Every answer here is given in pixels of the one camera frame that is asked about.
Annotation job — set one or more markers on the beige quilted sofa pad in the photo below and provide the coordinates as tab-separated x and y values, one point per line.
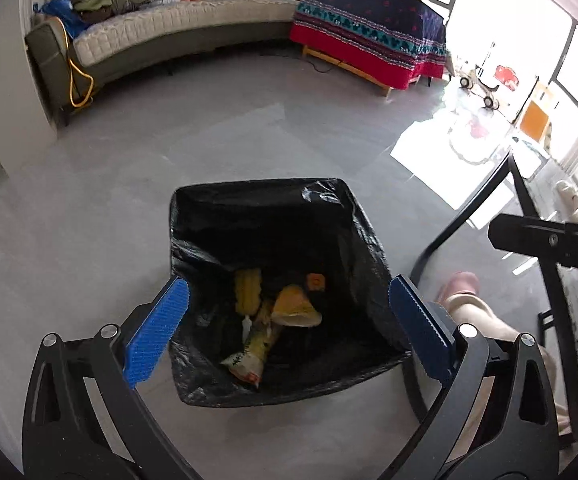
179	22

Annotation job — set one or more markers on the yellow ridged snack packet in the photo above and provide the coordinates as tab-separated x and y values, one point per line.
248	291

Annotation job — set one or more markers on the bed with patterned red blanket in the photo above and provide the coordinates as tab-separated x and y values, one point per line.
369	30

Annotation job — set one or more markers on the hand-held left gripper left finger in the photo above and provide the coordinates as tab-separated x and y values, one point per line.
156	330

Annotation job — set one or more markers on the red toy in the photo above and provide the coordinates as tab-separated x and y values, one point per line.
506	76

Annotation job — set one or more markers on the wooden bench frame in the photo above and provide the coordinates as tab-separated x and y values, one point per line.
354	71

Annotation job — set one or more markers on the blue bag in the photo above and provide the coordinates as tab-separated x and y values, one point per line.
61	12

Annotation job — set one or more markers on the orange and blue slide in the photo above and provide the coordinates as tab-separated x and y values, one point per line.
534	117

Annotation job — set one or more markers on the white side cabinet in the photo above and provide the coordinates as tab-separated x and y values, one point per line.
4	60

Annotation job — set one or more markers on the white ride-on toy car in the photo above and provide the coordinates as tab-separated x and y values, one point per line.
481	87

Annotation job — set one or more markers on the yellow and white wrapper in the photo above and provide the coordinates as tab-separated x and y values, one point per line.
249	355

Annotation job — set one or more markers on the pink slipper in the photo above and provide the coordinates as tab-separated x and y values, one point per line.
459	285

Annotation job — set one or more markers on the pile of green clothes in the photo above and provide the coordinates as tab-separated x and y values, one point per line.
96	4

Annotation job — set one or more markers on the black trash bin bag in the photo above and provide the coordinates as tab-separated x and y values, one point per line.
274	240

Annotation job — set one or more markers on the black table frame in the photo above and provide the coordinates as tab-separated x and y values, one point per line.
469	205

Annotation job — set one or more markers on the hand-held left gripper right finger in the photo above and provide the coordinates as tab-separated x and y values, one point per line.
421	330

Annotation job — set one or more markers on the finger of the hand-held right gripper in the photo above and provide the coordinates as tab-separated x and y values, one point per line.
544	237

